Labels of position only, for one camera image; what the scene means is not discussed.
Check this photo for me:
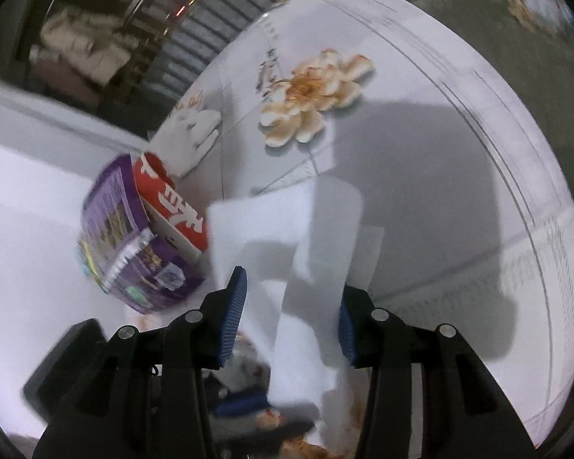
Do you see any beige hanging coat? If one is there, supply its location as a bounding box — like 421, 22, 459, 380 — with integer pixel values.
40, 6, 140, 86

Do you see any metal balcony railing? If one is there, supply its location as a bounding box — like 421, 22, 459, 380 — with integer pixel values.
120, 0, 279, 99

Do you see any purple snack bag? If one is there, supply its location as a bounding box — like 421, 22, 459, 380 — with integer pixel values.
78, 155, 203, 314

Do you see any white paper sheet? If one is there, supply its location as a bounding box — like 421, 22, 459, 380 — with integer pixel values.
207, 176, 383, 458

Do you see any white tissue paper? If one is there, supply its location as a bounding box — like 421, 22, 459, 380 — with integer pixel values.
149, 109, 222, 178

